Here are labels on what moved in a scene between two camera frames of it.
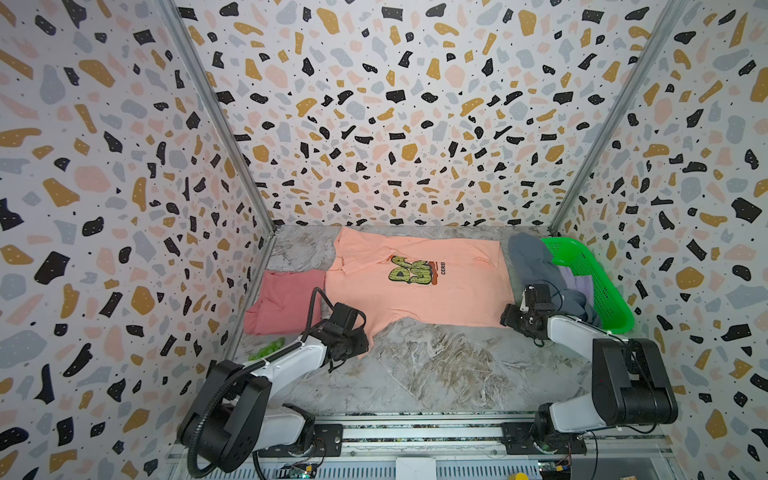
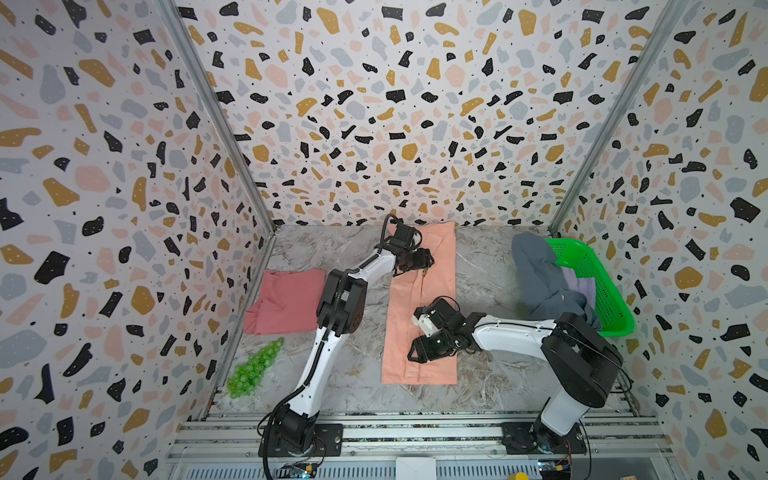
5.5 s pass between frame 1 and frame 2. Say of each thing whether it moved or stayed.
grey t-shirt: stayed
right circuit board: stayed
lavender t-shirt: stayed
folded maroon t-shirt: stayed
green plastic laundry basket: stayed
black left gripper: moved
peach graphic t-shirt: moved
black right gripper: moved
